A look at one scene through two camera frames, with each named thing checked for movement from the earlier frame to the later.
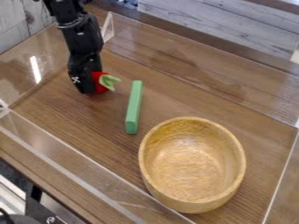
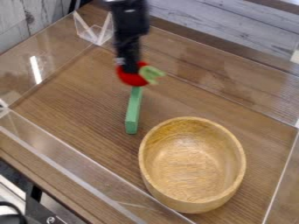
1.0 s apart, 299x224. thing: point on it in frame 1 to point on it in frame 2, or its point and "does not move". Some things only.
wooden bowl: [192, 164] does not move
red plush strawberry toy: [103, 81] to [133, 79]
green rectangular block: [134, 112] does not move
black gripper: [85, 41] to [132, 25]
